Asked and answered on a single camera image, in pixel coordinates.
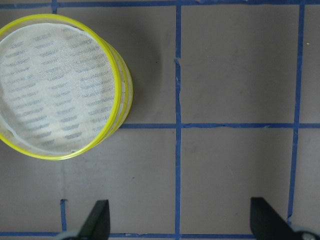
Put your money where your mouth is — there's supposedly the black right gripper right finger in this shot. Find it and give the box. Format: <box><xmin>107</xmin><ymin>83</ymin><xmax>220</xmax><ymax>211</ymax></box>
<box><xmin>250</xmin><ymin>197</ymin><xmax>305</xmax><ymax>240</ymax></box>

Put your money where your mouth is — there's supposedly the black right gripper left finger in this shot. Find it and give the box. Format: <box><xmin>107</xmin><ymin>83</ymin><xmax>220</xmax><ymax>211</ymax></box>
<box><xmin>78</xmin><ymin>200</ymin><xmax>111</xmax><ymax>240</ymax></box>

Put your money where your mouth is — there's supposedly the yellow-rimmed steamer layer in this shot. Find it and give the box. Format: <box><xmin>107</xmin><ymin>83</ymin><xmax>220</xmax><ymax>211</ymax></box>
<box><xmin>0</xmin><ymin>13</ymin><xmax>134</xmax><ymax>161</ymax></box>

